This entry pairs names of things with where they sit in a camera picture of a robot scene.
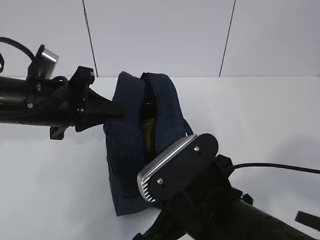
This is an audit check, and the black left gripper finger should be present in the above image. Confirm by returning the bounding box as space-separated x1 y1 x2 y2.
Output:
74 114 112 132
84 88 125 118

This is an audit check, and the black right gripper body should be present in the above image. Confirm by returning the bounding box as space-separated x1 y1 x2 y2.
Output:
132 154 245 240

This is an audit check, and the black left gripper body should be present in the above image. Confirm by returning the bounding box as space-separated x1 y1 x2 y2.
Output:
49 66 95 140

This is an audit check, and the green cucumber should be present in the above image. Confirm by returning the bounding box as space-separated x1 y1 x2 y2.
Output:
142 117 156 162

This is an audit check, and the dark blue fabric bag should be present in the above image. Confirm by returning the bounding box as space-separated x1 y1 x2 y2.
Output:
103 71 194 216

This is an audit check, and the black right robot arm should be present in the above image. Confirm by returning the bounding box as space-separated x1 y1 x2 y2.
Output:
135 153 310 240

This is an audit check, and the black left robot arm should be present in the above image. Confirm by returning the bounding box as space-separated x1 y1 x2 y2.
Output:
0 66 125 140

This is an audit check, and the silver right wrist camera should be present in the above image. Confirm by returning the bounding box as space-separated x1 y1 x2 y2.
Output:
137 133 219 203

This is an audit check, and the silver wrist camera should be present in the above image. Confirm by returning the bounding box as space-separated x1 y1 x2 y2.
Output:
27 44 59 79
137 133 219 203

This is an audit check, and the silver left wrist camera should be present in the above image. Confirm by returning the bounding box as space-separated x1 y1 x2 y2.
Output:
27 44 59 79

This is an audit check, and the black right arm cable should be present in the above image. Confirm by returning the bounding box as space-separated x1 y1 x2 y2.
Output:
224 162 320 175

